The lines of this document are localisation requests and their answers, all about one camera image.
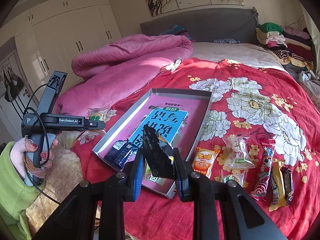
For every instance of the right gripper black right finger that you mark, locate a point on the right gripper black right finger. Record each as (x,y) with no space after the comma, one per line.
(181,177)

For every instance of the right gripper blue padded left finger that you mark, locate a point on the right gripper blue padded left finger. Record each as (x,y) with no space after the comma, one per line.
(136,176)

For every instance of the orange rice cracker packet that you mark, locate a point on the orange rice cracker packet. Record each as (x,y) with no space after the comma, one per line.
(204,160)

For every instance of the blue cookie packet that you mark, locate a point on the blue cookie packet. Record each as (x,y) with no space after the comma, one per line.
(120,153)

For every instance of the black crinkled snack packet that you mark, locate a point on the black crinkled snack packet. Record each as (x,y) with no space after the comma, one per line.
(148,132)

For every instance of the round green label pastry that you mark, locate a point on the round green label pastry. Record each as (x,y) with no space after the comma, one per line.
(236,174)

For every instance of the clear candy bag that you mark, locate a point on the clear candy bag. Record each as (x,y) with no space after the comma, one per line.
(238,156)

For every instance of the clear brown cake packet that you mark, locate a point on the clear brown cake packet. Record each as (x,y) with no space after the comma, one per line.
(98,114)

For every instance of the red panda snack packet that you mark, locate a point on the red panda snack packet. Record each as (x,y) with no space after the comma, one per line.
(260,190)

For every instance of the yellow snack bar packet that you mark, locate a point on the yellow snack bar packet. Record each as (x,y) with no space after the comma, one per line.
(277,184)

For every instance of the dark Snickers chocolate bar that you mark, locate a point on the dark Snickers chocolate bar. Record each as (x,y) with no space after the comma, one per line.
(288,184)

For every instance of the green milk pastry packet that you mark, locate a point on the green milk pastry packet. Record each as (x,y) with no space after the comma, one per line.
(159,155)

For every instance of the green sleeve forearm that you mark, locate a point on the green sleeve forearm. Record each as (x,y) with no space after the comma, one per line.
(16,197)

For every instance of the left hand red nails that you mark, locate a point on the left hand red nails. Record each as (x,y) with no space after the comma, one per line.
(19,155)

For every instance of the grey tray pink printed bottom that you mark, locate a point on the grey tray pink printed bottom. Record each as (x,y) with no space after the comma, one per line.
(177,115)

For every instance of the pink folded blanket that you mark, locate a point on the pink folded blanket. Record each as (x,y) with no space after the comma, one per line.
(118,69)

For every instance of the white wardrobe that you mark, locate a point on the white wardrobe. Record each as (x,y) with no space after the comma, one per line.
(49,35)

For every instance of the beige bed sheet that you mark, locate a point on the beige bed sheet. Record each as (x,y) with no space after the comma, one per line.
(245,53)

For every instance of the blue patterned pillow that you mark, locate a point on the blue patterned pillow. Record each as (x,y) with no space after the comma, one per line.
(177,30)

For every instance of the grey bed headboard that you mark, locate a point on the grey bed headboard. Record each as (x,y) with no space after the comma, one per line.
(206,25)

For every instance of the floral basket with white bag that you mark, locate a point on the floral basket with white bag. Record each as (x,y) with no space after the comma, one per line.
(310,83)

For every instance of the stack of folded clothes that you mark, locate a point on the stack of folded clothes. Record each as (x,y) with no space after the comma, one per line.
(292,47)

